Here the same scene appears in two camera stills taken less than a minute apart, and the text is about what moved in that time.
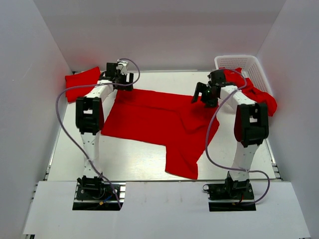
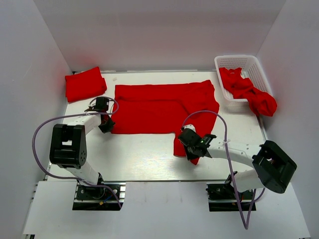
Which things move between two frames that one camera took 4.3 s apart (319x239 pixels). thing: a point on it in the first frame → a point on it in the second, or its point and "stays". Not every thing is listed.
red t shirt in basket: x=233 y=78 stays
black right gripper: x=200 y=87 → x=190 y=156
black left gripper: x=128 y=87 → x=105 y=129
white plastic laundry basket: x=250 y=66 stays
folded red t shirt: x=89 y=77 stays
